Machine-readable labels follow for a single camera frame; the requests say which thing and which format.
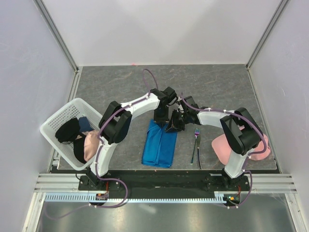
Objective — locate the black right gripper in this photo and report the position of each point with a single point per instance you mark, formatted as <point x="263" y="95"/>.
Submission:
<point x="173" y="123"/>

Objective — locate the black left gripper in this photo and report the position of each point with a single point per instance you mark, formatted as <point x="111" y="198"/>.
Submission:
<point x="165" y="119"/>

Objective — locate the blue cloth napkin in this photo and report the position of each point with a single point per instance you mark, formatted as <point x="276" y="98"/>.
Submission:
<point x="159" y="146"/>

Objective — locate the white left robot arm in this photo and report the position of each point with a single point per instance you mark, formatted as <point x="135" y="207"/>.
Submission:
<point x="115" y="123"/>

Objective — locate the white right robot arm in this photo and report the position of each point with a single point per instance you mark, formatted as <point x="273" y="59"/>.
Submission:
<point x="242" y="133"/>

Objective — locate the iridescent rainbow fork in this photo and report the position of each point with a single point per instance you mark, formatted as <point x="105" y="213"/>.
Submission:
<point x="196" y="134"/>

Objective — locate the silver table knife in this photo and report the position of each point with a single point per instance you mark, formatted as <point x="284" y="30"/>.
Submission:
<point x="198" y="152"/>

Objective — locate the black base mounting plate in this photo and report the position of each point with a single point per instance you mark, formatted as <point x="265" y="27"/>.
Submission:
<point x="160" y="183"/>

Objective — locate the pink cap in basket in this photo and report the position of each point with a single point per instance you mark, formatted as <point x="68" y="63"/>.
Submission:
<point x="91" y="143"/>

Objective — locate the navy cloth in basket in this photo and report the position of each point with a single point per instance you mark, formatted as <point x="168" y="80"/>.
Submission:
<point x="84" y="124"/>

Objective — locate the white plastic perforated basket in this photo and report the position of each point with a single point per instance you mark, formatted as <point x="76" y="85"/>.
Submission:
<point x="76" y="108"/>

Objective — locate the black cloth in basket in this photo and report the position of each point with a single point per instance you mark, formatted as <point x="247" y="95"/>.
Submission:
<point x="69" y="133"/>

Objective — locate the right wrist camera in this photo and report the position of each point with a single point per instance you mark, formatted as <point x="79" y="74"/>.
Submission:
<point x="188" y="101"/>

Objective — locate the light blue cable duct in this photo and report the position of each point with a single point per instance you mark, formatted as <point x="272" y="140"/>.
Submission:
<point x="95" y="198"/>

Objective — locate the right aluminium frame post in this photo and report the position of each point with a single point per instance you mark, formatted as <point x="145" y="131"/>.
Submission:
<point x="267" y="32"/>

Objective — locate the aluminium frame post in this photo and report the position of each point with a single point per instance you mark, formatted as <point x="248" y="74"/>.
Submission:
<point x="56" y="33"/>
<point x="267" y="32"/>

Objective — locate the left aluminium frame post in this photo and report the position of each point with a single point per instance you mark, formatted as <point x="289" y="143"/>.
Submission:
<point x="56" y="33"/>

